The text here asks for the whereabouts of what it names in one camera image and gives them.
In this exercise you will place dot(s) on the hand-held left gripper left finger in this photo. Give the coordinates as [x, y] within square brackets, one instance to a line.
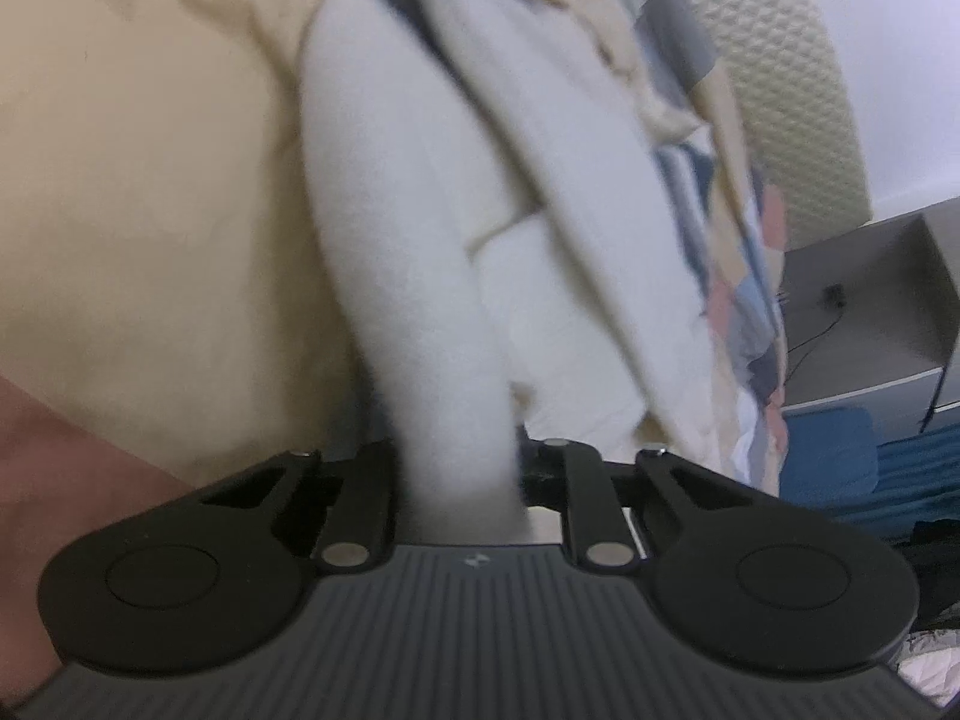
[371, 480]

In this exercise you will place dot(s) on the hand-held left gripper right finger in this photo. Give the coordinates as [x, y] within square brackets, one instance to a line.
[537, 477]

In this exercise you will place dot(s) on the white fleece garment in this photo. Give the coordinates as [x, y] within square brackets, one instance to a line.
[405, 255]

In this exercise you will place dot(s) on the blue cushion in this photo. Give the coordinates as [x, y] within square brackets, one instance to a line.
[829, 457]

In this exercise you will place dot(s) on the cream bed sheet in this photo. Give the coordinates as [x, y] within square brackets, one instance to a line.
[150, 202]

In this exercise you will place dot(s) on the grey desk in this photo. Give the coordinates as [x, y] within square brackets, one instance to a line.
[877, 315]

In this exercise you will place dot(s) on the blue cloth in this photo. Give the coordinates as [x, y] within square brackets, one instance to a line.
[919, 480]

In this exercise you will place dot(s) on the dark clothing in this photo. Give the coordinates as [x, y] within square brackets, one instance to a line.
[934, 577]

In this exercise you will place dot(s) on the white quilted cloth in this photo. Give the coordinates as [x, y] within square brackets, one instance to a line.
[934, 667]

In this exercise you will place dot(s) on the cream quilted headboard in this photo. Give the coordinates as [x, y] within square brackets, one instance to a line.
[787, 90]

